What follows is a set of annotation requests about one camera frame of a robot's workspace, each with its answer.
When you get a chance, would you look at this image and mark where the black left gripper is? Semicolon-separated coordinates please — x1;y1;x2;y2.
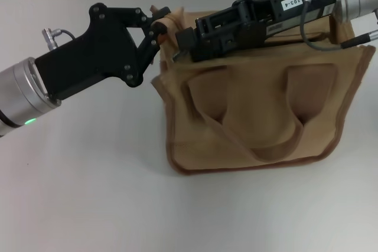
34;3;172;101

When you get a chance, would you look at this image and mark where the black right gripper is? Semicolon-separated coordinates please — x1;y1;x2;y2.
176;0;339;63

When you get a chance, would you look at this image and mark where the silver metal zipper pull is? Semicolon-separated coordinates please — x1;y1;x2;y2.
172;51;190;63

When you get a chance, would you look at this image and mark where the khaki canvas food bag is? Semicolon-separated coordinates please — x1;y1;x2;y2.
149;5;376;175

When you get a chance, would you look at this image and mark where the left gripper cable with plug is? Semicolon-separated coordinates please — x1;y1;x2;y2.
42;28;76;49

